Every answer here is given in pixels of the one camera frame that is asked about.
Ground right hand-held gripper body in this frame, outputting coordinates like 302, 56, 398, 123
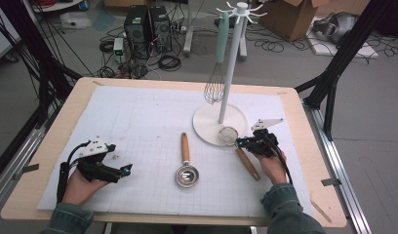
246, 117, 285, 159

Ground grey metal bracket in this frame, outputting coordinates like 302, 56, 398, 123
13, 164, 40, 181
321, 177, 342, 187

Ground white flat board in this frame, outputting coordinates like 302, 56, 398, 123
306, 18, 379, 59

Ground white stand legs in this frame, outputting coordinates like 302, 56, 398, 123
182, 0, 249, 62

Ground white grid mat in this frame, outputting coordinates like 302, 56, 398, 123
37, 85, 313, 218

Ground coiled black cable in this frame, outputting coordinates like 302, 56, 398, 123
158, 54, 182, 72

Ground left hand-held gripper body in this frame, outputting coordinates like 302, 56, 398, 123
74, 136, 123, 184

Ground open cardboard box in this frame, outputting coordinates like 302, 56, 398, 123
259, 0, 332, 43

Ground black metal frame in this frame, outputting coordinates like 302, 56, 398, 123
294, 0, 398, 140
0, 0, 84, 131

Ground aluminium rail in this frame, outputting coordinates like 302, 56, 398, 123
302, 100, 372, 234
0, 103, 59, 214

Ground metal scoop with wooden handle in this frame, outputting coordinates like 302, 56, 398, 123
174, 132, 200, 189

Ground person's right hand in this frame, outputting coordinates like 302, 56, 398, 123
253, 150, 290, 186

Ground right hand-held gripper cable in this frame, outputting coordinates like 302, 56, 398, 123
266, 135, 294, 185

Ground slim black computer tower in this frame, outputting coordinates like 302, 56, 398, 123
149, 5, 173, 53

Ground grey bag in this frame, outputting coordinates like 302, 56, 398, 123
312, 12, 359, 45

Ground small white power box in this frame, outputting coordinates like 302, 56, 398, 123
112, 37, 125, 56

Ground whisk with mint green handle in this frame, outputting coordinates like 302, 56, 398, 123
203, 11, 230, 105

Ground mesh strainer with wooden handle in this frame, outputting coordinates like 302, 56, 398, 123
218, 126, 262, 182

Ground clear plastic bag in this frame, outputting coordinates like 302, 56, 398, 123
60, 12, 93, 30

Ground person's left hand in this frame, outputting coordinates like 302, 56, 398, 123
61, 168, 110, 207

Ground white utensil rack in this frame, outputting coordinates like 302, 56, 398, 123
192, 0, 268, 147

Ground large black computer tower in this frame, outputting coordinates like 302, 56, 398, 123
123, 4, 152, 61

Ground white round table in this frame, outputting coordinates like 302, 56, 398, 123
30, 0, 84, 14

